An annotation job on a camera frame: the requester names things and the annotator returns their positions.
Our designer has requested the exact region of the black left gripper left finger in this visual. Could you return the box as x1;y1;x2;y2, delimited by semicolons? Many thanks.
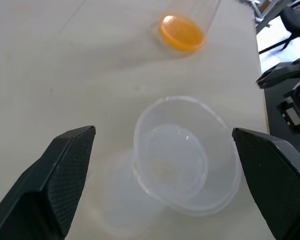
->
0;125;97;240

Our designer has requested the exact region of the grey metal frame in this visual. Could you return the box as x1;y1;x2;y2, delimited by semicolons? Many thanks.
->
241;0;292;29

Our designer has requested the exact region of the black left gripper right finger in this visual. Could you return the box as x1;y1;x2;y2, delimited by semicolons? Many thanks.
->
231;127;300;240

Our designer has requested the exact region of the clear cup with orange liquid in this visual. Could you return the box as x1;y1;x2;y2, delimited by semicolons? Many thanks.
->
149;0;222;56

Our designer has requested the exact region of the clear plastic container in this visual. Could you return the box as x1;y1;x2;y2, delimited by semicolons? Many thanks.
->
104;96;243;226

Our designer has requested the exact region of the black office chair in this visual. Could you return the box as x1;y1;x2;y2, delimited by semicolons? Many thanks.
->
257;4;300;55

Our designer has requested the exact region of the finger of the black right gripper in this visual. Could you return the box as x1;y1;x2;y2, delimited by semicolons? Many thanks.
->
255;53;300;89

